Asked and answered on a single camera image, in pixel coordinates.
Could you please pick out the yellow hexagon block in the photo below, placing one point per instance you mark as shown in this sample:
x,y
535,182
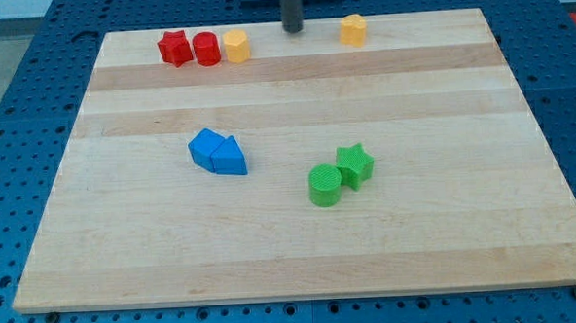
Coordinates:
x,y
237,45

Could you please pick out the yellow heart block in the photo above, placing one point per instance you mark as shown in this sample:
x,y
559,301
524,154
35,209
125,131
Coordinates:
x,y
353,30

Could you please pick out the green cylinder block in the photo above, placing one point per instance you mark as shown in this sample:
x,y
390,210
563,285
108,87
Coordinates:
x,y
324,185

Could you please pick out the blue triangle block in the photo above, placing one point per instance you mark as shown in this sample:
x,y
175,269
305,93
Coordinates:
x,y
228,159

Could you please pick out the green star block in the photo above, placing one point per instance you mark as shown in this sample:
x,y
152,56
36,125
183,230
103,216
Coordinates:
x,y
355,165

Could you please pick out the blue cube block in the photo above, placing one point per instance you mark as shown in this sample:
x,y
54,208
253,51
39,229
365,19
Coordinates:
x,y
203,145

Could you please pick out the red cylinder block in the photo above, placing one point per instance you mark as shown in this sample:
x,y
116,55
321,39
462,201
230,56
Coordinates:
x,y
206,48

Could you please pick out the red star block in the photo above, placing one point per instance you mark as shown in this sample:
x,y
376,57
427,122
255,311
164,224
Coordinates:
x,y
175,48

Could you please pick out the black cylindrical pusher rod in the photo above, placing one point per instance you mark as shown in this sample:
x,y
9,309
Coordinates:
x,y
291,13

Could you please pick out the wooden board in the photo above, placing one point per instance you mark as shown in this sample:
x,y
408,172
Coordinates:
x,y
466,194

